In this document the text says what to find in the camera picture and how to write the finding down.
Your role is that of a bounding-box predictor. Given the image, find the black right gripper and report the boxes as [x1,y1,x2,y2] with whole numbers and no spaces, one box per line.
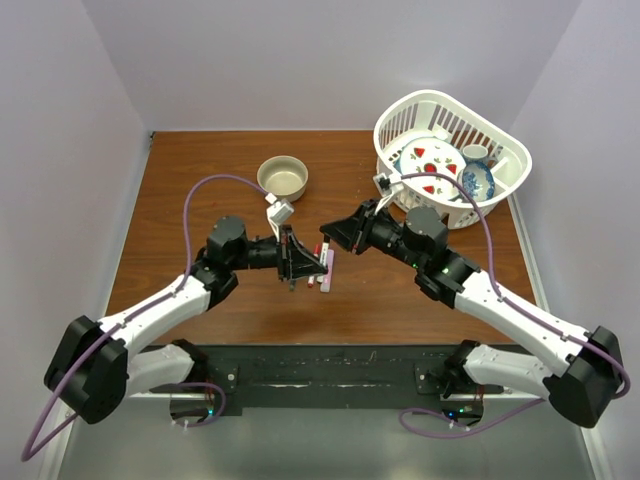
[318,200,423,272]

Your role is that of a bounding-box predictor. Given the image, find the pink highlighter pen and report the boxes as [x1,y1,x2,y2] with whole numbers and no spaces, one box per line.
[320,249,335,293]

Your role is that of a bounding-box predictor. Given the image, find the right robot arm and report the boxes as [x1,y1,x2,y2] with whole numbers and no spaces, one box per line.
[320,200,626,428]

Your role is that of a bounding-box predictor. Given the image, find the white mug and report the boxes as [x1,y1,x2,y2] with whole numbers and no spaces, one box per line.
[461,144,489,164]

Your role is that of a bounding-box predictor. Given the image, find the watermelon pattern plate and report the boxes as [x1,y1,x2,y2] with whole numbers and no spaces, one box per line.
[395,137,466,200]

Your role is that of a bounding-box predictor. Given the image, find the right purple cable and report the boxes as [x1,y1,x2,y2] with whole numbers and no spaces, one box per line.
[397,172,632,440]

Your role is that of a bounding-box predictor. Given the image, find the white black marker pen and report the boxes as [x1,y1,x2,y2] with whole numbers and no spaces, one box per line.
[319,245,329,267]

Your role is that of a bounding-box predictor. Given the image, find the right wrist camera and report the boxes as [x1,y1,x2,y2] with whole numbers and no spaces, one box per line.
[373,173,404,215]

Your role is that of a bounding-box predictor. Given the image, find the blue floral bowl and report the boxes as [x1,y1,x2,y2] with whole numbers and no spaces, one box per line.
[458,161,496,202]

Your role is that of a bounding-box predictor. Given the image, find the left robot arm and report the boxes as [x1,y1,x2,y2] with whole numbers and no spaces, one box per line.
[44,216,328,424]

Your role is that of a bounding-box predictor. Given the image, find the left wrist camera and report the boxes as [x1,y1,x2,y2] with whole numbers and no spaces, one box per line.
[265,193,295,238]

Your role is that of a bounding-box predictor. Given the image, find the white red marker pen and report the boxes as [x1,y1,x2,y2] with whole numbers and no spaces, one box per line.
[307,243,321,288]

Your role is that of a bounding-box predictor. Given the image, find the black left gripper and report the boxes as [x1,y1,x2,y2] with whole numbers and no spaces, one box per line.
[228,223,327,280]

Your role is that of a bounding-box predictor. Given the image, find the beige ceramic bowl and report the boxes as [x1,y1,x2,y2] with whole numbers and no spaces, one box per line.
[256,155,309,203]

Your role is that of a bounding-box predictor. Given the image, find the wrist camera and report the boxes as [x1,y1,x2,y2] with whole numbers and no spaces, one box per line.
[373,173,404,215]
[265,193,295,238]

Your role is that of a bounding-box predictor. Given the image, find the white plastic dish rack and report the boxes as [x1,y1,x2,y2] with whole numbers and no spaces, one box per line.
[373,90,532,216]

